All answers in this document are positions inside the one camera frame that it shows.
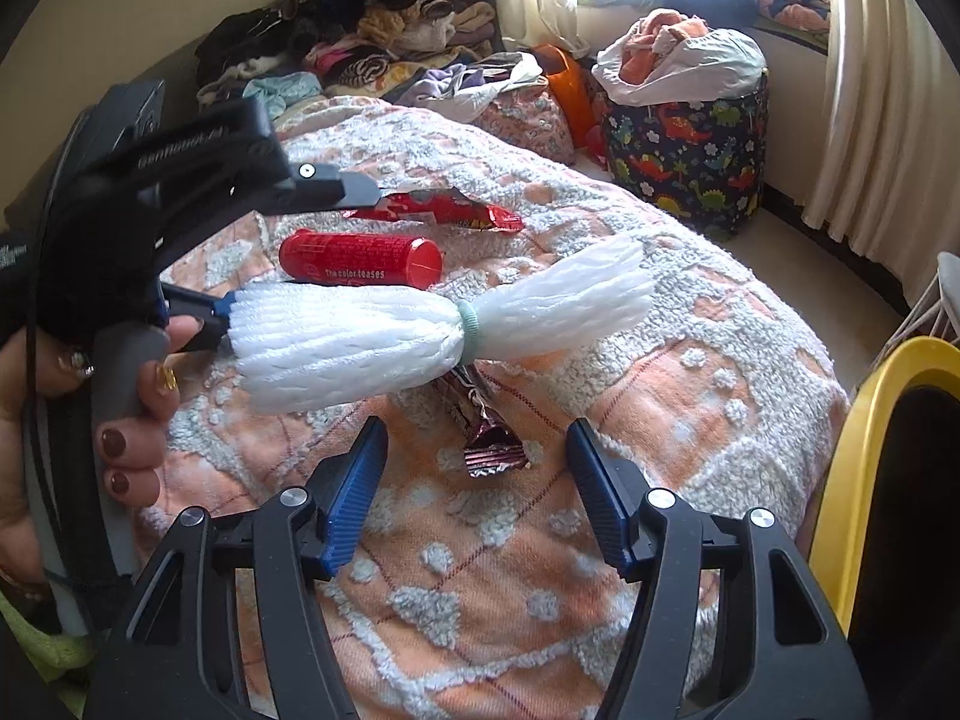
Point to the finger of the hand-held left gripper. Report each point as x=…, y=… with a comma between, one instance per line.
x=191, y=306
x=225, y=165

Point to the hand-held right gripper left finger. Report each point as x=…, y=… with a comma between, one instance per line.
x=352, y=495

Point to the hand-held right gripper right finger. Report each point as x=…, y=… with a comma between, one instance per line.
x=600, y=495

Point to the dark red foil wrapper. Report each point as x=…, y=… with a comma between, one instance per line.
x=487, y=442

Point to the white foam fruit net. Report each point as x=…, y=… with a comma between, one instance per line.
x=337, y=345

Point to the red snack wrapper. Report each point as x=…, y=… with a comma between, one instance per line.
x=450, y=210

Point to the yellow plastic bin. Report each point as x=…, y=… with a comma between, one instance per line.
x=847, y=465

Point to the person's left hand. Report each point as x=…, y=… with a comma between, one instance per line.
x=135, y=442

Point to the orange white tufted blanket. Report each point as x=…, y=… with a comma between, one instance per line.
x=525, y=540

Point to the red cylindrical can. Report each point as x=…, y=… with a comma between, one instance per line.
x=352, y=255

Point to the pile of clothes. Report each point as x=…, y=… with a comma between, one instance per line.
x=360, y=37

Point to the floral cloth bag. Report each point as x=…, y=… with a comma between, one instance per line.
x=525, y=120

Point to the dinosaur print laundry basket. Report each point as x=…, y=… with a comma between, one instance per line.
x=690, y=165

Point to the orange bag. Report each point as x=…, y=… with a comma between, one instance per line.
x=566, y=90

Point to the white plastic bag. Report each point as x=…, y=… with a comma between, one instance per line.
x=720, y=60

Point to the pink orange cloth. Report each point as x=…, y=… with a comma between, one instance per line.
x=660, y=37

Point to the orange navy patterned cloth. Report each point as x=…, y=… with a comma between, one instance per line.
x=795, y=4

